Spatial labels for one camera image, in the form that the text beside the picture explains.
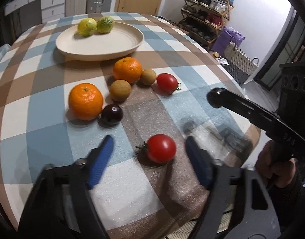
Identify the checked tablecloth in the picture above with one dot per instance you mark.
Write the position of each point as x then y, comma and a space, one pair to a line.
43, 92

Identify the red tomato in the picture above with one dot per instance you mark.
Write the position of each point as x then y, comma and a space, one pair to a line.
166, 83
161, 148

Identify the white drawer desk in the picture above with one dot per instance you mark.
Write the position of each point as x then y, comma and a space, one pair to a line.
53, 5

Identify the yellow citrus fruit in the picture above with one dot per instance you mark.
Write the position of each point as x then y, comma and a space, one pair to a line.
86, 27

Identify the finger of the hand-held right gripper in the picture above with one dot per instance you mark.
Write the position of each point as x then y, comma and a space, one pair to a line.
242, 105

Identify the cream round plate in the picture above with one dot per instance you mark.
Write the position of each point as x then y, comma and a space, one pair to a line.
105, 47

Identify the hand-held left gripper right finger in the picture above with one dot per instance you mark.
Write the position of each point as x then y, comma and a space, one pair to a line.
197, 161

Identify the person's right hand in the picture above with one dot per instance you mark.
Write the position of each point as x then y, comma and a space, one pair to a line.
279, 174

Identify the person's right forearm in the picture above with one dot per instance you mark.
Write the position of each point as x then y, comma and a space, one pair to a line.
298, 204

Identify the brown longan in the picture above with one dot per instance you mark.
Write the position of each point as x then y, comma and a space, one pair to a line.
120, 90
148, 76

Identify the white crumpled wrapper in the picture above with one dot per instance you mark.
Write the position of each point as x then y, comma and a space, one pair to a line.
222, 61

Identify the orange mandarin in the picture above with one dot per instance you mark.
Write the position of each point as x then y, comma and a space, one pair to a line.
127, 70
85, 102

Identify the green citrus fruit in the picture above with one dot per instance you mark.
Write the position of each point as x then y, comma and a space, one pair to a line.
105, 25

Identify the wicker basket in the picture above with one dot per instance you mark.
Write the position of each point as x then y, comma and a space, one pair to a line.
239, 62

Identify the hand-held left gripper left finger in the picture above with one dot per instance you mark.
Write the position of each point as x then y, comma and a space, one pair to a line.
101, 161

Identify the dark purple plum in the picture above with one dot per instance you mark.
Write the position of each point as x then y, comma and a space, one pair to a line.
112, 114

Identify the wooden shoe rack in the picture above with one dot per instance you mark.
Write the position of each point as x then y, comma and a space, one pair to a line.
186, 17

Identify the row of shoes on rack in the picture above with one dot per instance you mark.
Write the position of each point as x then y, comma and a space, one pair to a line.
212, 0

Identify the purple bag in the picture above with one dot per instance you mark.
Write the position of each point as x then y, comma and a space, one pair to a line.
225, 39

